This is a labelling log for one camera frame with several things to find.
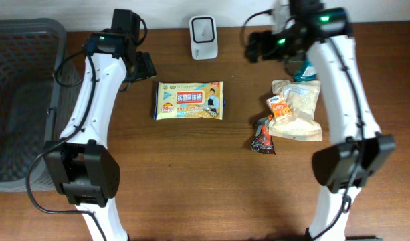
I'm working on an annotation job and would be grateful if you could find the teal mouthwash bottle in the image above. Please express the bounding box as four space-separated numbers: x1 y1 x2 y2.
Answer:
294 59 316 82

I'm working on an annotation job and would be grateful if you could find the orange tissue pack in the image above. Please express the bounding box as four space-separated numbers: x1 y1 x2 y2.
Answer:
266 94 292 121

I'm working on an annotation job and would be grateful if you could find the beige grain bag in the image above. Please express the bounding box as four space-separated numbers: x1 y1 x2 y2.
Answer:
269 80 322 141

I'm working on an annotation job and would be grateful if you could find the yellow wet wipes pack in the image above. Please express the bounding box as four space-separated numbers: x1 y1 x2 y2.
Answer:
154 82 224 121

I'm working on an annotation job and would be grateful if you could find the black red snack packet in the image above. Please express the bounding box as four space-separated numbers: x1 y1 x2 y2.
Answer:
251 115 275 155

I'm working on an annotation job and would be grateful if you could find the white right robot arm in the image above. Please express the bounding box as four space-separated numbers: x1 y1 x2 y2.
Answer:
260 1 396 240

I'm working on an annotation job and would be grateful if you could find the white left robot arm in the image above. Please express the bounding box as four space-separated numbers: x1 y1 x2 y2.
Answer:
43 9 157 240

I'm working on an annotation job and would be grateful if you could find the white barcode scanner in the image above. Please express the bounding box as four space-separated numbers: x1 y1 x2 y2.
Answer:
189 15 218 60

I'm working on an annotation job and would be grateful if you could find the grey plastic basket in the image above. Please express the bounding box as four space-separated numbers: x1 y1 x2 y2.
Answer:
0 18 80 192

